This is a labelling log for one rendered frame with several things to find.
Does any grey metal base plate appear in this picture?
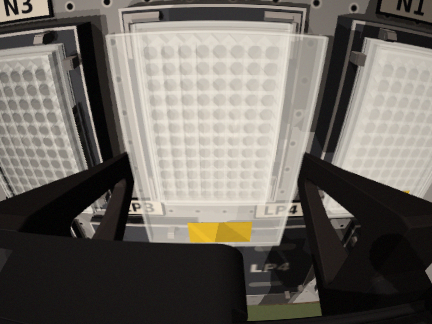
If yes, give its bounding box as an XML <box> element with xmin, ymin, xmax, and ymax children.
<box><xmin>0</xmin><ymin>0</ymin><xmax>432</xmax><ymax>305</ymax></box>

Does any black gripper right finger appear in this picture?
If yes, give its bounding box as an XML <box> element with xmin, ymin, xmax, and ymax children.
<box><xmin>297</xmin><ymin>152</ymin><xmax>432</xmax><ymax>316</ymax></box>

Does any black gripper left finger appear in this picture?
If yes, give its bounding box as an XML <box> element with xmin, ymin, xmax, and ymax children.
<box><xmin>0</xmin><ymin>152</ymin><xmax>134</xmax><ymax>240</ymax></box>

